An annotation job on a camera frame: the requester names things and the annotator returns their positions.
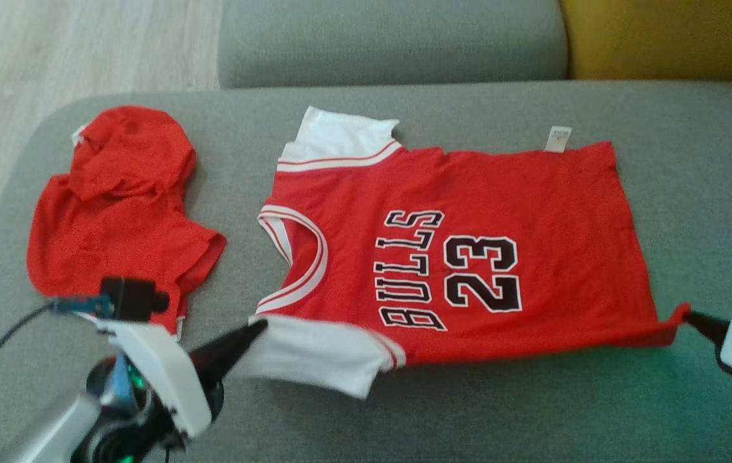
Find yellow sofa cushion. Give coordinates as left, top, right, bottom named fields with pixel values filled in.
left=559, top=0, right=732, bottom=84

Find red mesh shorts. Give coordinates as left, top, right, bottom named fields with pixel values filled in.
left=26, top=106, right=226, bottom=338

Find grey fabric sofa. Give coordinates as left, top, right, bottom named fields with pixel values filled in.
left=0, top=80, right=732, bottom=463

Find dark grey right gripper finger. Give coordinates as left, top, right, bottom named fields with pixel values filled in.
left=684, top=311, right=731, bottom=332
left=694, top=325, right=730, bottom=349

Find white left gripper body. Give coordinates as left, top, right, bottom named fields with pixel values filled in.
left=97, top=320, right=225, bottom=439

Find red Bulls 23 jersey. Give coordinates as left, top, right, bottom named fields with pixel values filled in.
left=237, top=106, right=691, bottom=399

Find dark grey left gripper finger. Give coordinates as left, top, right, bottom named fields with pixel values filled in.
left=191, top=347, right=251, bottom=406
left=187, top=320, right=269, bottom=364

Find grey sofa back cushion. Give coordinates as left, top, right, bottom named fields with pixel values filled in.
left=218, top=0, right=569, bottom=89

